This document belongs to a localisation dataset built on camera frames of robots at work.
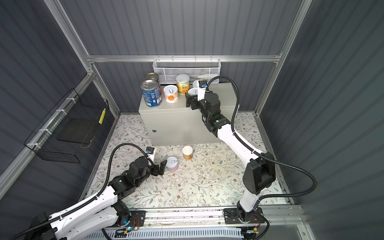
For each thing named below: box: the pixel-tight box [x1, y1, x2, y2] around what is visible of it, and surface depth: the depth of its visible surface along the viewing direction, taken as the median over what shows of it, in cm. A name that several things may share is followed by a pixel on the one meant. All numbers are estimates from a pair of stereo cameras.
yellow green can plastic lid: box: [176, 73, 190, 95], surface depth 80 cm
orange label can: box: [163, 84, 179, 104], surface depth 78 cm
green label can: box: [192, 80, 200, 88], surface depth 66 cm
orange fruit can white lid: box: [182, 145, 193, 160], surface depth 93 cm
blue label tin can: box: [140, 79, 163, 108], surface depth 72 cm
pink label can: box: [166, 156, 179, 173], surface depth 89 cm
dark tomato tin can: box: [144, 72, 159, 82], surface depth 77 cm
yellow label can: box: [188, 88, 198, 96], surface depth 77 cm
